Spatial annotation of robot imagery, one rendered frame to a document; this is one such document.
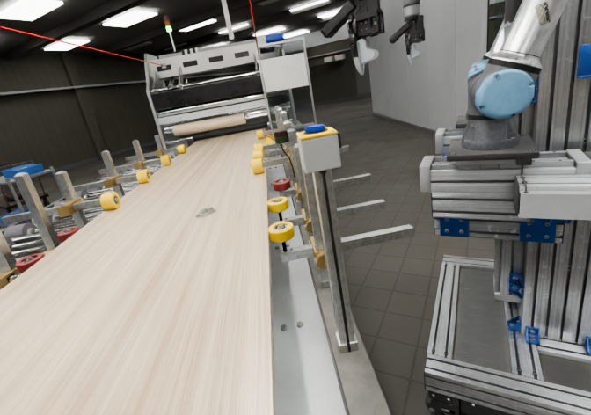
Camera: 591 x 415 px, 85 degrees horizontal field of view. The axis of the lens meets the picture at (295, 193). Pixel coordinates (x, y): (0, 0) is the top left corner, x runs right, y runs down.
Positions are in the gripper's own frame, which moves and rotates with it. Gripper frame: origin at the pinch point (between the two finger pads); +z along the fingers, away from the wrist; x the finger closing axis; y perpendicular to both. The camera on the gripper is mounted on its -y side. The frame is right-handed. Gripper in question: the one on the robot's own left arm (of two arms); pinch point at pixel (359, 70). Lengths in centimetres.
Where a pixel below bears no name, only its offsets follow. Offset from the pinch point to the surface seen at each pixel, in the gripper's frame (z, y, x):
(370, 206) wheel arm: 50, -6, 18
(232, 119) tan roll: 25, -205, 190
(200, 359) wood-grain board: 42, -12, -69
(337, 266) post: 38, 4, -42
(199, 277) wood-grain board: 42, -31, -49
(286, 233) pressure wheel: 42, -20, -23
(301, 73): -9, -134, 232
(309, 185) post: 27.6, -11.5, -19.8
